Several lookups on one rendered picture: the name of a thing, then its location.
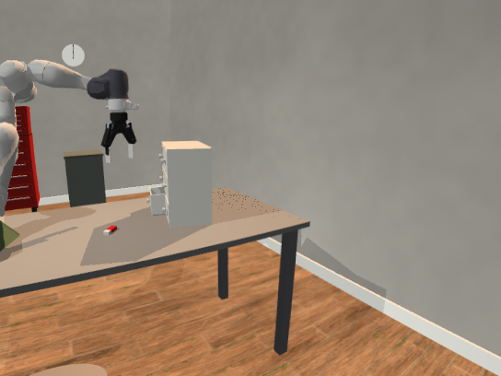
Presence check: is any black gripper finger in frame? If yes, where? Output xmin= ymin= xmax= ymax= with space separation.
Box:
xmin=122 ymin=123 xmax=136 ymax=159
xmin=101 ymin=123 xmax=122 ymax=163

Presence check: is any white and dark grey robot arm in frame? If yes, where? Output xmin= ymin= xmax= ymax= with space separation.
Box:
xmin=0 ymin=60 xmax=139 ymax=223

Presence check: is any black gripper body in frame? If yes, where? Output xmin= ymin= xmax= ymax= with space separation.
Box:
xmin=110 ymin=112 xmax=127 ymax=133

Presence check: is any white chest of drawers with wooden top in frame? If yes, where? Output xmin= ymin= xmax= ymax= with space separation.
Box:
xmin=161 ymin=141 xmax=213 ymax=228

